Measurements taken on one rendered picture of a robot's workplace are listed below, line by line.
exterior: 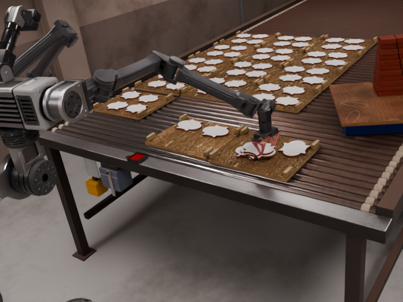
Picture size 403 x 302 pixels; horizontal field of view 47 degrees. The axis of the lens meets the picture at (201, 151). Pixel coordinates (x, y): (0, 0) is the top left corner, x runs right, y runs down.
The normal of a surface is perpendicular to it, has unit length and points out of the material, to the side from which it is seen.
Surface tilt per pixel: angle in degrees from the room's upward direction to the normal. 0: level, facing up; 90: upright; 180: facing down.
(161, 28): 90
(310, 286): 0
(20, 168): 90
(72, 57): 90
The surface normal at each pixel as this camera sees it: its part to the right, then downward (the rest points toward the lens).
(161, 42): 0.73, 0.23
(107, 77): 0.35, -0.72
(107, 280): -0.12, -0.88
